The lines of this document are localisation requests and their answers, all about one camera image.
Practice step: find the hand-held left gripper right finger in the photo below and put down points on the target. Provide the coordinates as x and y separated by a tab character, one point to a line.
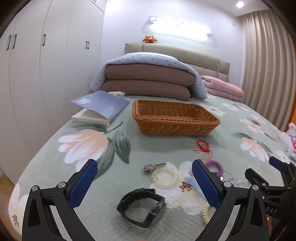
205	183

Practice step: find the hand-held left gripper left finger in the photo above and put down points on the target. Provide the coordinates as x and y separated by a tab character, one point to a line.
83	183

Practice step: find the folded pink quilt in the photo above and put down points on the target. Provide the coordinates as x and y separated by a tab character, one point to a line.
222	89

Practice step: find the beige curtain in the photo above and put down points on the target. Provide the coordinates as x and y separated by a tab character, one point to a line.
266	69

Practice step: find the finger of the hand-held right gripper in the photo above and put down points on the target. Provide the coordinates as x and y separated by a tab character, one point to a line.
277	162
254	177

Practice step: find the orange plush toy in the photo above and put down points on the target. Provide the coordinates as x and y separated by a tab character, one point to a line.
149	39

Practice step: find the glowing wall light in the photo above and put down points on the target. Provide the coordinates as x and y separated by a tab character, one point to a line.
180	29

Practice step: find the brown wicker basket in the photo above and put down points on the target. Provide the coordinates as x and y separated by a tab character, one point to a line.
175	125

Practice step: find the folded brown quilt stack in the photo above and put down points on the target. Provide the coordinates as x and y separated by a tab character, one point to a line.
143	58

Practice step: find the green floral bedspread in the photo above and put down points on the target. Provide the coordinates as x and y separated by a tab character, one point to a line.
138	150

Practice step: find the folded brown duvet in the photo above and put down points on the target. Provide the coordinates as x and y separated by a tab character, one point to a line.
148	88

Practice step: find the small cream plush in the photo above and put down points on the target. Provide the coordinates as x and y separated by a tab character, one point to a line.
116	93

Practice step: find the round ceiling light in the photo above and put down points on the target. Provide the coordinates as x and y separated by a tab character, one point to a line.
240	4

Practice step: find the black wrist watch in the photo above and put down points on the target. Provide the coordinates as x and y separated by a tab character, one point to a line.
129	208

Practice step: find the white plastic bag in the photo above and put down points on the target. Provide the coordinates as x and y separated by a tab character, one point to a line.
290	143

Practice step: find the white wardrobe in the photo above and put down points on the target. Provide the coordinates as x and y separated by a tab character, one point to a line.
46	81

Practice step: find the beige padded headboard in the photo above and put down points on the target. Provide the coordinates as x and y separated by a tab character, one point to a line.
185	53

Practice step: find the blue cover book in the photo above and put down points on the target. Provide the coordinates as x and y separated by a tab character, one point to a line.
104	104

